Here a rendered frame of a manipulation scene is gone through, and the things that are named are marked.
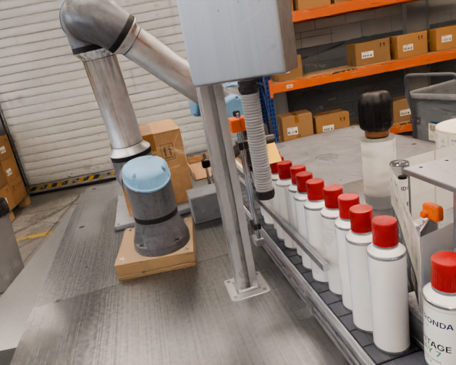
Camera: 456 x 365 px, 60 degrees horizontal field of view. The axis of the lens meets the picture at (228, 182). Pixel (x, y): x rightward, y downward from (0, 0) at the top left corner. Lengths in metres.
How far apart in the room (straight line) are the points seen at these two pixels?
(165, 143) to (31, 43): 4.25
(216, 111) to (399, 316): 0.47
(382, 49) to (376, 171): 4.02
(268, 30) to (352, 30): 5.06
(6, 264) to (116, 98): 2.36
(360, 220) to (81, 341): 0.61
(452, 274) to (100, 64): 0.88
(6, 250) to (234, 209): 2.59
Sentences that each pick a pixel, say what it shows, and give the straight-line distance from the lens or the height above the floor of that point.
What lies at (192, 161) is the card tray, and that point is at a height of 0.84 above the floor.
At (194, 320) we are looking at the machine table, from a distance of 0.86.
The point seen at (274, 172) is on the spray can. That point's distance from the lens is 0.92.
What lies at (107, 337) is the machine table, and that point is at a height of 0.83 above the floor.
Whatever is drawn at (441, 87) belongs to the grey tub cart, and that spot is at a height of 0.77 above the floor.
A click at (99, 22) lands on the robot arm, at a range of 0.95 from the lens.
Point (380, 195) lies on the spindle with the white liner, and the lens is 1.09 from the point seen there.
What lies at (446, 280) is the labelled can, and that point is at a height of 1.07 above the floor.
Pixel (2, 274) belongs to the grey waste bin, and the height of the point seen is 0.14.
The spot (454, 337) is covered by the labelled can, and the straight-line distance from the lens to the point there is 0.52.
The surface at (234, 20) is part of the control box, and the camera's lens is 0.68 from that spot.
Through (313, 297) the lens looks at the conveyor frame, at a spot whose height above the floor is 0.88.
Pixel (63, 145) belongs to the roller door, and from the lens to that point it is 5.54.
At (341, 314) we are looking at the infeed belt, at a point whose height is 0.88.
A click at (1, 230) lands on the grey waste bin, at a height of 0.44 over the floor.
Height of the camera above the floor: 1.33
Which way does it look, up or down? 18 degrees down
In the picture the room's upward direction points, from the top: 11 degrees counter-clockwise
